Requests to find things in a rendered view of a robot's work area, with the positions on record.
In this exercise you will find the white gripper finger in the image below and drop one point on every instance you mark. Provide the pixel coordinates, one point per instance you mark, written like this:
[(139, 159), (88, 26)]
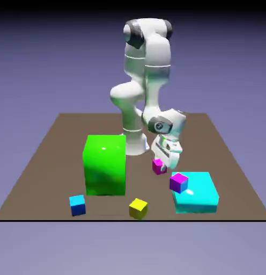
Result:
[(163, 168)]

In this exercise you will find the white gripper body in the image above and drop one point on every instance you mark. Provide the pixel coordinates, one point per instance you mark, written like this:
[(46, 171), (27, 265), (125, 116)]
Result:
[(167, 152)]

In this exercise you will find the small magenta cube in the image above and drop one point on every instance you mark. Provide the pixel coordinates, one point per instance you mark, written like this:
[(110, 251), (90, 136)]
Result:
[(157, 166)]

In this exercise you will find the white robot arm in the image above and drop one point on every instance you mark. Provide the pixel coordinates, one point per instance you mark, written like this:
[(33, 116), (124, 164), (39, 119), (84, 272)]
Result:
[(156, 64)]

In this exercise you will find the small purple cube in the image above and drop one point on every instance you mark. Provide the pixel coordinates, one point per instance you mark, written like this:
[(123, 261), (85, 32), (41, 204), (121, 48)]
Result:
[(178, 182)]

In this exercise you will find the small yellow cube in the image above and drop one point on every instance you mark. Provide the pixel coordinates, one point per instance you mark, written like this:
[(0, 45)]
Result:
[(138, 208)]

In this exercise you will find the small blue cube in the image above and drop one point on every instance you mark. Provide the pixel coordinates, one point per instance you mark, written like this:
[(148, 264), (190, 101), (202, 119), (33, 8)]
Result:
[(77, 205)]

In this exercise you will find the large cyan box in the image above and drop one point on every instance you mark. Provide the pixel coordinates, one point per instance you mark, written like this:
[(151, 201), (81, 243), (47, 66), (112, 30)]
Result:
[(197, 193)]

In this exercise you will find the large green box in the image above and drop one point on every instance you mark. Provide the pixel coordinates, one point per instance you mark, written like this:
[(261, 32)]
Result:
[(105, 165)]

